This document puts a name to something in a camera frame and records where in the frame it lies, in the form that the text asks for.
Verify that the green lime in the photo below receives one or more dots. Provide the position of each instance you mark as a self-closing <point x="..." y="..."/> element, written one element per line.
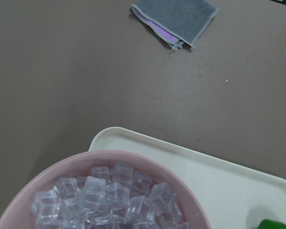
<point x="271" y="224"/>

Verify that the grey folded cloth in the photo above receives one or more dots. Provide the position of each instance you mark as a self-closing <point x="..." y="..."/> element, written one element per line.
<point x="176" y="21"/>

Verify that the cream serving tray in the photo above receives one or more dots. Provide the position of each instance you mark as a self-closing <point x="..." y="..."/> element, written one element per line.
<point x="232" y="196"/>

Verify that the pink bowl of ice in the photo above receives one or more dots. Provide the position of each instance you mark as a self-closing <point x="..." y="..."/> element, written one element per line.
<point x="63" y="195"/>

